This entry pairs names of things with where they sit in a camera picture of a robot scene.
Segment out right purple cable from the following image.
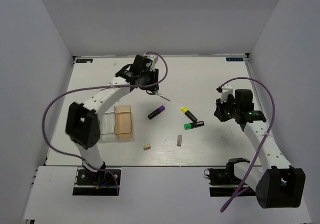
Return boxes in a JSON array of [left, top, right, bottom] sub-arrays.
[[218, 76, 276, 213]]

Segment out left blue table label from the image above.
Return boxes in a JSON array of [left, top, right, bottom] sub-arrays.
[[75, 59, 93, 63]]

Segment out clear transparent container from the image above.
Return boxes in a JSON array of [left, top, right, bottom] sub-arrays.
[[99, 112, 117, 143]]

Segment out yellow capped highlighter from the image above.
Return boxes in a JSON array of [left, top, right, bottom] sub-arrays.
[[181, 107, 198, 122]]

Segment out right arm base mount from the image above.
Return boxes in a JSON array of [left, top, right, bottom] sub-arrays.
[[203, 168, 241, 197]]

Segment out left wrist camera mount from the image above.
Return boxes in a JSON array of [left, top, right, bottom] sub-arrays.
[[144, 54, 159, 71]]

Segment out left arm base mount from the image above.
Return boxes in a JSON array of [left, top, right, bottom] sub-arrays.
[[72, 169, 122, 197]]

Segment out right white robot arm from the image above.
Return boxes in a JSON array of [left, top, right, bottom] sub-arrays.
[[211, 85, 306, 209]]

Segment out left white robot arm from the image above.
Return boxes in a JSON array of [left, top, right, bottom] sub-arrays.
[[65, 69, 159, 184]]

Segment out blue table label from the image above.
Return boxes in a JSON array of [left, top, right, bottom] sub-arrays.
[[225, 57, 244, 62], [75, 59, 93, 63]]

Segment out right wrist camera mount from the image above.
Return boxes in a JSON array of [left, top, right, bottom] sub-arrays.
[[216, 84, 233, 103]]

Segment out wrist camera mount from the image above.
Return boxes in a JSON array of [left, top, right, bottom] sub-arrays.
[[216, 84, 233, 103], [144, 54, 159, 71]]

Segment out purple capped highlighter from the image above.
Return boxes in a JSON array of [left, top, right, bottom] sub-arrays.
[[147, 105, 165, 120]]

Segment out green capped highlighter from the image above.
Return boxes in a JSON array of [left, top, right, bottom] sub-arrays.
[[183, 121, 205, 130]]

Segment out grey white eraser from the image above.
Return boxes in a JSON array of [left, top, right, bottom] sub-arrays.
[[176, 135, 182, 147]]

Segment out right blue table label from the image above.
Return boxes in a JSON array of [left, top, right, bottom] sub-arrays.
[[225, 57, 244, 62]]

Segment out black handled scissors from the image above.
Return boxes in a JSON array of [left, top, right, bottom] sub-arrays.
[[146, 90, 171, 102]]

